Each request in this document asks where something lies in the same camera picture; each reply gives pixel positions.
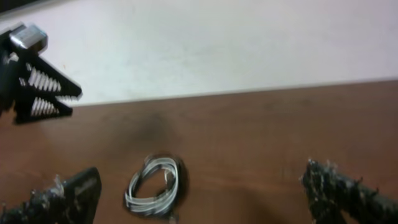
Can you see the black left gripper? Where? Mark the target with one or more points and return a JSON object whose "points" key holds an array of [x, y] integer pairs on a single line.
{"points": [[24, 74]]}

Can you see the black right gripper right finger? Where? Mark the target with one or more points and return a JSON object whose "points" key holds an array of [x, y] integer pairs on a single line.
{"points": [[330, 193]]}

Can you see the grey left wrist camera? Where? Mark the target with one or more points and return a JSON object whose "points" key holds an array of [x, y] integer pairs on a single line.
{"points": [[22, 38]]}

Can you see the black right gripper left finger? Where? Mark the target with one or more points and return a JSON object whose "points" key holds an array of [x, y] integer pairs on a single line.
{"points": [[74, 200]]}

